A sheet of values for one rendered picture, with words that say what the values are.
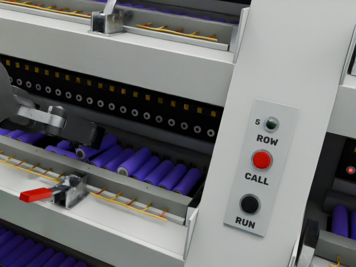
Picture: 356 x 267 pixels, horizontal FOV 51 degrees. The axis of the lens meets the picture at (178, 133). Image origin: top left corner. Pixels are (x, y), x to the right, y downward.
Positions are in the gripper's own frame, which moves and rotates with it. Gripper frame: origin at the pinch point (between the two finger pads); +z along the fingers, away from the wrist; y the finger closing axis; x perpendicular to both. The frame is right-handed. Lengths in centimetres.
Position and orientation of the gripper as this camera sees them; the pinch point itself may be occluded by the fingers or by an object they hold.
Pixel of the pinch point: (74, 131)
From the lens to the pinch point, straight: 49.4
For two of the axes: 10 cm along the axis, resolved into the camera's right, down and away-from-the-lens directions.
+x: -2.8, 9.5, -1.0
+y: -9.3, -2.5, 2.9
